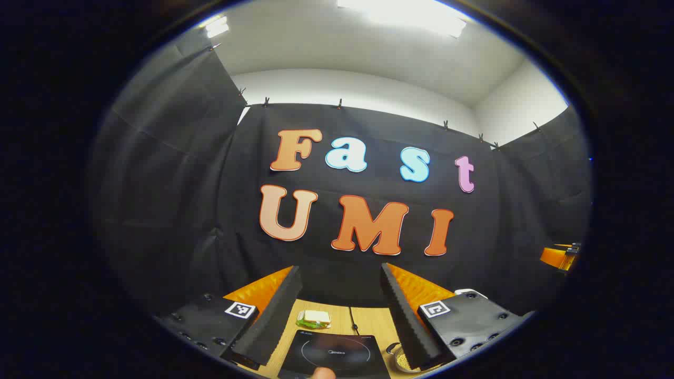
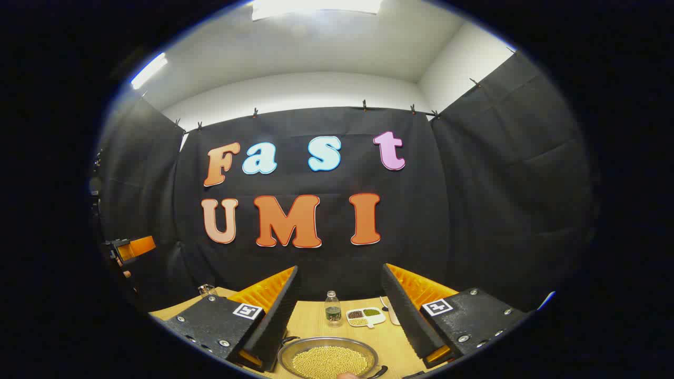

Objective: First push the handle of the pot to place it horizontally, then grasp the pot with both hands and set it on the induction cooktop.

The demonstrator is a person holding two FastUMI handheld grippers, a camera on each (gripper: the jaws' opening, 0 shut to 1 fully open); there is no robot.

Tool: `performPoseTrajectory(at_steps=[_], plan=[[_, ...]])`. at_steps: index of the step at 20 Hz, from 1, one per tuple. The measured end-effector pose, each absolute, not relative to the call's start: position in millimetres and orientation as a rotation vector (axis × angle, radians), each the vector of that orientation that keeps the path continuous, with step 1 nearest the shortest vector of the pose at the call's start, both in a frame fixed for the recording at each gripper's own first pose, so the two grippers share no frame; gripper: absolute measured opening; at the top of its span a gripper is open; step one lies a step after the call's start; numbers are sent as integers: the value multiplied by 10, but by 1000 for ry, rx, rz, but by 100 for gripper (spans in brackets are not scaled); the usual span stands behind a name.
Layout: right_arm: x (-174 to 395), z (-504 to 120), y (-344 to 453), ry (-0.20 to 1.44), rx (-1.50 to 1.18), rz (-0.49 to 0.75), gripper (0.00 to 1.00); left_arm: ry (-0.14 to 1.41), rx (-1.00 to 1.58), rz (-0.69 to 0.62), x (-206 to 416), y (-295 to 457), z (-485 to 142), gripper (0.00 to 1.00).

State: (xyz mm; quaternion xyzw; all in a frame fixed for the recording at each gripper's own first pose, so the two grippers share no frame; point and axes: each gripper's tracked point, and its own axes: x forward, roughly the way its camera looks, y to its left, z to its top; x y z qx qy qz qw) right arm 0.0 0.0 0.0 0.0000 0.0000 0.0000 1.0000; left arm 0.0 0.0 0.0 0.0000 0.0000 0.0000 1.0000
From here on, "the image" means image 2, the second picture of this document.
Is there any narrow ceiling light strip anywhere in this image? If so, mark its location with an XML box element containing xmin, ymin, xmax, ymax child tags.
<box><xmin>131</xmin><ymin>53</ymin><xmax>169</xmax><ymax>90</ymax></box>

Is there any pile of yellow soybeans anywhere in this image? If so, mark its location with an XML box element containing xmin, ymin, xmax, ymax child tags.
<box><xmin>291</xmin><ymin>346</ymin><xmax>368</xmax><ymax>379</ymax></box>

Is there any stainless steel pot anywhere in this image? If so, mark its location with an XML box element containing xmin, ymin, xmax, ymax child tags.
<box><xmin>277</xmin><ymin>336</ymin><xmax>389</xmax><ymax>379</ymax></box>

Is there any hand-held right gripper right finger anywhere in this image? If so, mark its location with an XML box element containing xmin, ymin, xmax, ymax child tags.
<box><xmin>380</xmin><ymin>263</ymin><xmax>530</xmax><ymax>369</ymax></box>

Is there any large ceiling light panel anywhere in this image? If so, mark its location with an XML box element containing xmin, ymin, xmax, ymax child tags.
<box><xmin>252</xmin><ymin>0</ymin><xmax>382</xmax><ymax>21</ymax></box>

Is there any row of black cloth clips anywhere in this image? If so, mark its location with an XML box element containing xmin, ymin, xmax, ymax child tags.
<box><xmin>141</xmin><ymin>46</ymin><xmax>519</xmax><ymax>130</ymax></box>

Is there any clear plastic water bottle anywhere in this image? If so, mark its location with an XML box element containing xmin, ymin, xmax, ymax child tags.
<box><xmin>324</xmin><ymin>291</ymin><xmax>342</xmax><ymax>328</ymax></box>

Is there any white divided bean plate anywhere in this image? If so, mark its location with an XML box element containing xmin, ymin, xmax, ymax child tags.
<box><xmin>346</xmin><ymin>307</ymin><xmax>386</xmax><ymax>329</ymax></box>

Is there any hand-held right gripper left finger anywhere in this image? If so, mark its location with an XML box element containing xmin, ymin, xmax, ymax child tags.
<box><xmin>161</xmin><ymin>265</ymin><xmax>302</xmax><ymax>373</ymax></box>

